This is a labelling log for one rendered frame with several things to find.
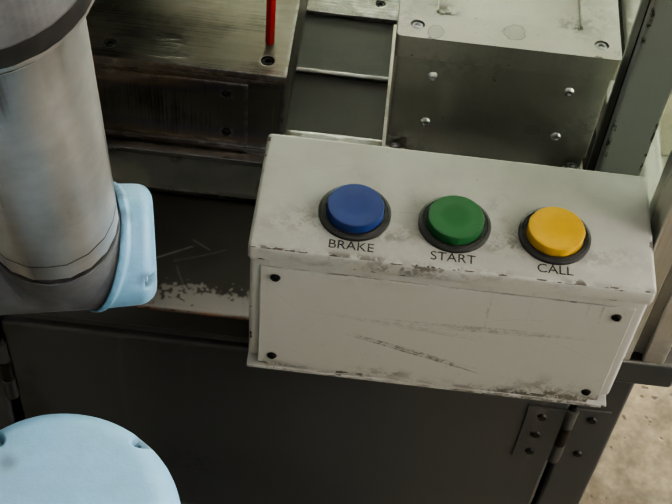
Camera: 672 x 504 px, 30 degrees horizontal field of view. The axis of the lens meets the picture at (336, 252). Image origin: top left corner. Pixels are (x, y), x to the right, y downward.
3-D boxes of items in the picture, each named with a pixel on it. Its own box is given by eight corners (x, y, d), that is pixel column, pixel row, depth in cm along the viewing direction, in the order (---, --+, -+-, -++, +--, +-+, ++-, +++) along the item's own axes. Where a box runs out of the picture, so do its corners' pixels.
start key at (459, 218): (481, 216, 88) (485, 197, 86) (480, 259, 85) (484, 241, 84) (425, 209, 88) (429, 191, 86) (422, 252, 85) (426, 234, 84)
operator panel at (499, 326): (600, 298, 102) (647, 175, 90) (606, 411, 95) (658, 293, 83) (264, 259, 102) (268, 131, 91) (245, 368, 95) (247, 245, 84)
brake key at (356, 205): (383, 204, 88) (386, 186, 87) (379, 247, 86) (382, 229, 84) (328, 198, 88) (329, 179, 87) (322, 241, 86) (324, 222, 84)
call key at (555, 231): (578, 227, 88) (585, 209, 86) (580, 271, 85) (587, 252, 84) (523, 221, 88) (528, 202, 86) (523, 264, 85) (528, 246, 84)
